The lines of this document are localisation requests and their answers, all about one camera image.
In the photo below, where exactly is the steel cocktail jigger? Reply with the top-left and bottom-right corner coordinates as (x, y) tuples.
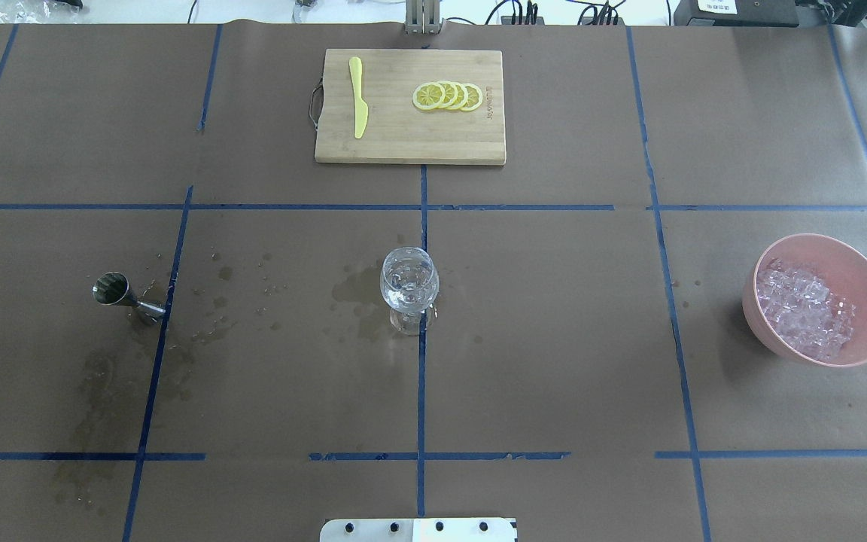
(92, 272), (166, 322)

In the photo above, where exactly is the clear wine glass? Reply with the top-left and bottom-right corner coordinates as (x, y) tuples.
(381, 246), (440, 336)

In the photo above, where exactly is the pile of clear ice cubes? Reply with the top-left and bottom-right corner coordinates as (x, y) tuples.
(756, 258), (856, 361)

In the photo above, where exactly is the bamboo cutting board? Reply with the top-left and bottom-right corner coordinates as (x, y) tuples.
(315, 48), (508, 167)

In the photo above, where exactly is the lemon slice leftmost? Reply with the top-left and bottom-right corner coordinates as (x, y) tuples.
(412, 82), (447, 111)

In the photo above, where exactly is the lemon slice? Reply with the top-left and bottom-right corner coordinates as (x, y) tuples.
(437, 81), (454, 109)
(412, 82), (447, 111)
(447, 81), (468, 111)
(460, 83), (484, 112)

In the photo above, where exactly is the lemon slice rightmost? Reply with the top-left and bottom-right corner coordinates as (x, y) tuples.
(460, 83), (484, 112)

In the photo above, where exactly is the yellow plastic knife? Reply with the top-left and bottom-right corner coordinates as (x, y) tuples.
(348, 57), (370, 139)

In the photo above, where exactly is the black power strip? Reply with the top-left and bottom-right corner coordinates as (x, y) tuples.
(492, 1), (544, 26)

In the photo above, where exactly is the black equipment box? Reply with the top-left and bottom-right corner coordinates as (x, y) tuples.
(672, 1), (799, 28)

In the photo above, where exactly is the pink bowl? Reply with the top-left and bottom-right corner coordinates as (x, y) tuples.
(742, 233), (867, 368)

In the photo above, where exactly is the aluminium frame post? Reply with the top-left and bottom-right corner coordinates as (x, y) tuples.
(405, 0), (443, 35)

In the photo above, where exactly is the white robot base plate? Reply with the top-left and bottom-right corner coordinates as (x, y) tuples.
(319, 517), (519, 541)

